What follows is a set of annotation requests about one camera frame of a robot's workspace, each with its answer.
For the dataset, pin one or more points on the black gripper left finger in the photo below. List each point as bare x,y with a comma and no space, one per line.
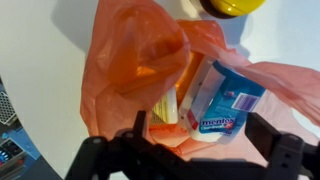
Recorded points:
140,123

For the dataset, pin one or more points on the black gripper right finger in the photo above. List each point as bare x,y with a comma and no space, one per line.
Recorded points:
261,136

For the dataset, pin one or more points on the blue mentos packet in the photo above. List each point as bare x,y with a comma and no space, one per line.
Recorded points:
223,110

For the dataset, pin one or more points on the orange plastic bag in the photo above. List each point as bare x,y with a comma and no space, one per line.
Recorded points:
133,60

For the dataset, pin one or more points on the white tube with yellow label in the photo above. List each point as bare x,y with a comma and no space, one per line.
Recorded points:
165,110

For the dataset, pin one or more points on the blue base platform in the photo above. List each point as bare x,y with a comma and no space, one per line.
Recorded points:
16,150

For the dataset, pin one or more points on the yellow supplement bottle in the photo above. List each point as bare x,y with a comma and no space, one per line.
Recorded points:
230,6

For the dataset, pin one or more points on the grey perforated metal plate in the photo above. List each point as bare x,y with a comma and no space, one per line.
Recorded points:
6,108

